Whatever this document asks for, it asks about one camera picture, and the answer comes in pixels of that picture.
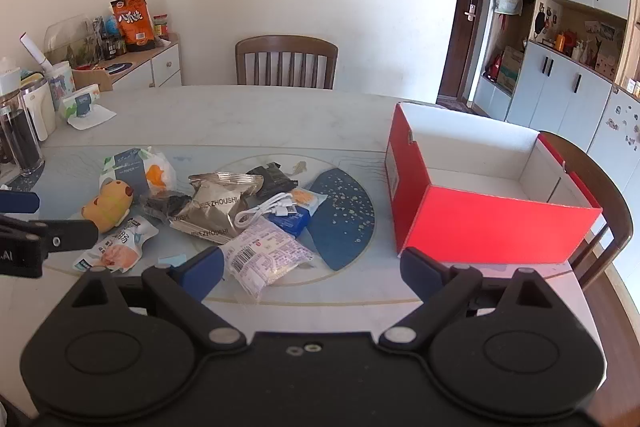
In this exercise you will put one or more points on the yellow plush toy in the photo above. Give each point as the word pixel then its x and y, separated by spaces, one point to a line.
pixel 107 209

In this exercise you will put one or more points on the small brown cardboard box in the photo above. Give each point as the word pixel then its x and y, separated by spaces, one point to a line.
pixel 95 79

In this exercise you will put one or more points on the silver snack packet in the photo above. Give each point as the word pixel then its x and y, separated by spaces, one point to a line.
pixel 215 209

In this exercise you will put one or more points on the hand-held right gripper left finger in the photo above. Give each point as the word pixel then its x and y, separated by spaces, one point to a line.
pixel 205 269

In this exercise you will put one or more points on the white kettle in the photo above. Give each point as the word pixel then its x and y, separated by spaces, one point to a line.
pixel 40 112

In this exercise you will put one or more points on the dark blue packet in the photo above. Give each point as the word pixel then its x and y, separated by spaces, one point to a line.
pixel 292 223

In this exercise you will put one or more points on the printed white cup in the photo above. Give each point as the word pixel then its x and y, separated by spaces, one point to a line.
pixel 62 84

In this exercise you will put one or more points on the red lidded jar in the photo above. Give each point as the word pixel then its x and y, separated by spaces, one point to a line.
pixel 161 26

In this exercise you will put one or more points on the printed cardboard carton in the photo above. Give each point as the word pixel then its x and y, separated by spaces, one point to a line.
pixel 510 69

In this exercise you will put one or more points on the black snack packet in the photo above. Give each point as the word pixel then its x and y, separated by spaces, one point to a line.
pixel 272 177

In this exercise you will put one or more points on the orange snack bag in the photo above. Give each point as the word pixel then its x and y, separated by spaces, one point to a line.
pixel 132 22

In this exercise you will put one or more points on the patterned red rug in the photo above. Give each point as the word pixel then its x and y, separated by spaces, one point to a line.
pixel 460 107

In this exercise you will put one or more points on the wooden slat-back chair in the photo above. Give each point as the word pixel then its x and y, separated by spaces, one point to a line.
pixel 286 47

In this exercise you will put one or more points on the white sausage packet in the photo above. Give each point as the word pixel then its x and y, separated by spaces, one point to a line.
pixel 120 247

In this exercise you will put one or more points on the rolled white paper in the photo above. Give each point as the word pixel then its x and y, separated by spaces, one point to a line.
pixel 35 52

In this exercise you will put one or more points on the orange jug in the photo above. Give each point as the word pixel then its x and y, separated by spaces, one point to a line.
pixel 560 43

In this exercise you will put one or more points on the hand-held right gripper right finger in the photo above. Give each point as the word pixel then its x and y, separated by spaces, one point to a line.
pixel 420 272

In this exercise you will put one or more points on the white fridge with magnets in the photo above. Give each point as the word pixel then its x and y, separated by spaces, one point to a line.
pixel 615 147

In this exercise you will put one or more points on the red bag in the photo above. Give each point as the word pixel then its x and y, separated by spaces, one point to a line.
pixel 494 66

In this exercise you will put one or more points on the red cardboard box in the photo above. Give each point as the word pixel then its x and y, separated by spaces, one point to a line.
pixel 475 227

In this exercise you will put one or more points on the wet wipes pack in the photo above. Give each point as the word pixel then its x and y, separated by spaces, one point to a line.
pixel 77 102

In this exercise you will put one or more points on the wooden curved-back chair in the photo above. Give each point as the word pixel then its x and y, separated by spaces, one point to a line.
pixel 600 187

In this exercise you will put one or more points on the orange cracker packet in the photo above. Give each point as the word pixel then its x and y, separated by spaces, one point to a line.
pixel 307 199

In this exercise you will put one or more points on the glass jar white lid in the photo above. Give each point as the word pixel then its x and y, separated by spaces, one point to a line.
pixel 20 142

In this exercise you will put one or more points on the clear packet dark contents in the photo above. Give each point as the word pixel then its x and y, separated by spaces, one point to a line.
pixel 162 204

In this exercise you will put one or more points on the white marble desktop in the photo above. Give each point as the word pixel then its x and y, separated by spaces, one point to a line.
pixel 300 122

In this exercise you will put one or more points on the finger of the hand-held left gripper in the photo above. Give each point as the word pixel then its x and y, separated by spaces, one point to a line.
pixel 17 203
pixel 75 232

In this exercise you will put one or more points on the white barcode snack packet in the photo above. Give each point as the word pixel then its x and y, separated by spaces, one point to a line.
pixel 265 257

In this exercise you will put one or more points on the white sideboard wooden top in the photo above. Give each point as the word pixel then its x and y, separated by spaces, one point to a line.
pixel 165 67

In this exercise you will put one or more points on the dark blue round mat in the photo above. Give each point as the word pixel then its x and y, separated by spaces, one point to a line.
pixel 117 67

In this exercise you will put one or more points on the white napkin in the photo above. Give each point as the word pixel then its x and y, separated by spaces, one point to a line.
pixel 95 119

